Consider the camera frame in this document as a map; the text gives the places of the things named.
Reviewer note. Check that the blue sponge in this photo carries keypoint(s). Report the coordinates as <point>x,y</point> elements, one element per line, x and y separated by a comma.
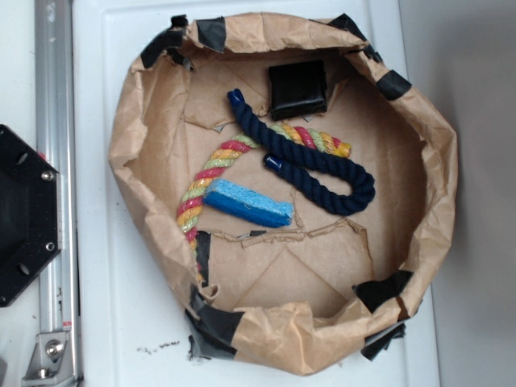
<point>247,204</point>

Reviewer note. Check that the black square block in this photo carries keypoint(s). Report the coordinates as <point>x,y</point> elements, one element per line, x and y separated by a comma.
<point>298,89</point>

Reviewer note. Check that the brown paper bag bin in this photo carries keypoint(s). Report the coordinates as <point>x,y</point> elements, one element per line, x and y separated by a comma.
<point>372,182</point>

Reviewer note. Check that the aluminium rail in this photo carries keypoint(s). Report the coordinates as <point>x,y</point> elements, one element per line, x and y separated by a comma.
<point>59,282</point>

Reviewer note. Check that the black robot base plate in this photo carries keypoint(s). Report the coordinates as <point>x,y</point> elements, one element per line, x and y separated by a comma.
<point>29,215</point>

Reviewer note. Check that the metal rail bracket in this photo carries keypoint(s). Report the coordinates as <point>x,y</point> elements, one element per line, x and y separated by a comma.
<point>51,362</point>

